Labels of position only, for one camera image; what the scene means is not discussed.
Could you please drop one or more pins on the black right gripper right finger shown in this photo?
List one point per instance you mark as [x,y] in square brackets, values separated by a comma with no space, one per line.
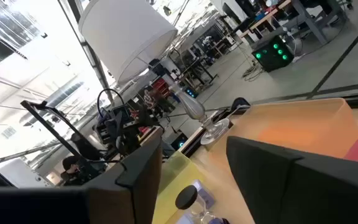
[306,193]

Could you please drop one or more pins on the lavender wall charger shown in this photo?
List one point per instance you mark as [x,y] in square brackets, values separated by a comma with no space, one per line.
[206,193]
[183,220]

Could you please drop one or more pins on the blue lit computer tower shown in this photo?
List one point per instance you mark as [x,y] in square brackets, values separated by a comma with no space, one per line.
[179,143]

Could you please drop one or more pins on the person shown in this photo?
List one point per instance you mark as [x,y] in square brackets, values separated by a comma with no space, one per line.
[151,99]
[71,171]

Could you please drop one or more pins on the wooden top workbench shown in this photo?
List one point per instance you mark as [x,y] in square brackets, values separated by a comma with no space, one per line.
[306,21]

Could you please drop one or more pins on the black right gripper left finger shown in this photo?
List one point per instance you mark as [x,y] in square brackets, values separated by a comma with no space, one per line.
[42,207]

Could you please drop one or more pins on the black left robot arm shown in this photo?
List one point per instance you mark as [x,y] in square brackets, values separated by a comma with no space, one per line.
[129,137]

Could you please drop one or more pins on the white shade silver table lamp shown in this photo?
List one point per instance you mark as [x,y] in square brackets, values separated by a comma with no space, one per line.
[126,34]

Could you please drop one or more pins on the black purple sand timer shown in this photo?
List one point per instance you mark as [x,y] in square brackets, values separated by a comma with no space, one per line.
[186,197]

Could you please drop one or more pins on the orange translucent plastic bin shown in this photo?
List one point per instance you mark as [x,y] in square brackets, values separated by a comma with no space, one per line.
[291,130]

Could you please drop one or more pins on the black clamp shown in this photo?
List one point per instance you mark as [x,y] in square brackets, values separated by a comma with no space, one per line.
[239,104]

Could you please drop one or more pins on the green lit computer tower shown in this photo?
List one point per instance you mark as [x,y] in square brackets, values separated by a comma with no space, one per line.
[272,54]

